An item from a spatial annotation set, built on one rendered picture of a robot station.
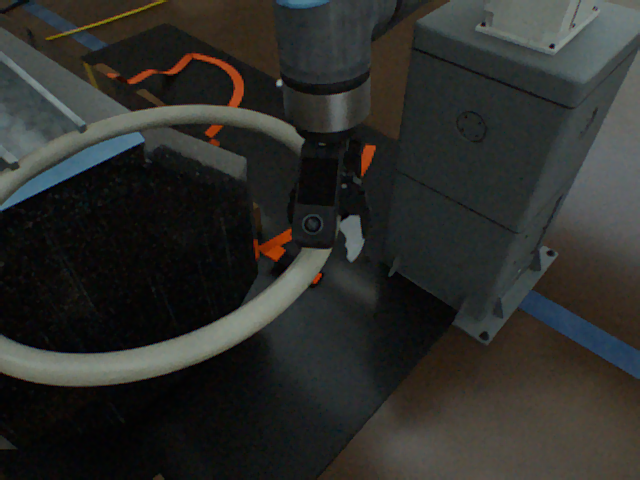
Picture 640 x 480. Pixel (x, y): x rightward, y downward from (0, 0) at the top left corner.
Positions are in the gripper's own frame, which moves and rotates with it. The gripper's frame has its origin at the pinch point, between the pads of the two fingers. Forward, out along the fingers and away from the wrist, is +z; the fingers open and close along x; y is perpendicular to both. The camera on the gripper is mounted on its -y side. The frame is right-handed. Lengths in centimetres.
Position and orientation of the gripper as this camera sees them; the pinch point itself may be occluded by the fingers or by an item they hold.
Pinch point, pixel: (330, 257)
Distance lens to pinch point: 66.6
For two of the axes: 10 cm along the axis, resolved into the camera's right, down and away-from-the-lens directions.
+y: 1.2, -7.0, 7.0
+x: -9.9, -0.5, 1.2
